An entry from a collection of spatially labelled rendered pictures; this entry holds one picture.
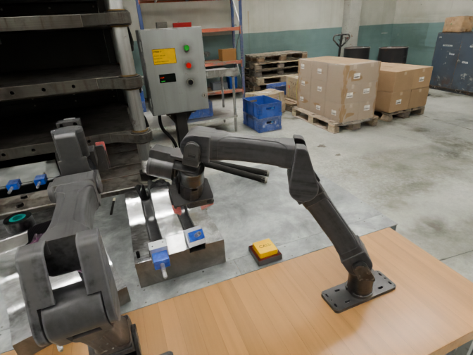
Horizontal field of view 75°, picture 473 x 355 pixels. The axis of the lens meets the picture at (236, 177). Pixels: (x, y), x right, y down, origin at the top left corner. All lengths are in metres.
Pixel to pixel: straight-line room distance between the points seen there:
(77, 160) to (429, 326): 0.87
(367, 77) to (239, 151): 4.20
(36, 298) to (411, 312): 0.81
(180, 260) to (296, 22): 7.71
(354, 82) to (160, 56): 3.43
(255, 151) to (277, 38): 7.51
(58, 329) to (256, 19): 7.71
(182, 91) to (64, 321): 1.34
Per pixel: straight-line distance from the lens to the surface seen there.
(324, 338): 0.83
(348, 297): 0.91
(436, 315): 0.96
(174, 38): 1.61
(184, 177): 0.70
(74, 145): 0.65
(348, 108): 4.68
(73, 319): 0.45
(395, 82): 5.25
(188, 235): 0.88
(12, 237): 1.20
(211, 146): 0.65
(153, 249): 0.90
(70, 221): 0.48
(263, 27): 7.98
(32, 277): 0.44
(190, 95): 1.65
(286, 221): 1.16
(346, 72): 4.54
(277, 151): 0.65
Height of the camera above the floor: 1.46
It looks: 26 degrees down
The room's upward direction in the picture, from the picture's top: 3 degrees counter-clockwise
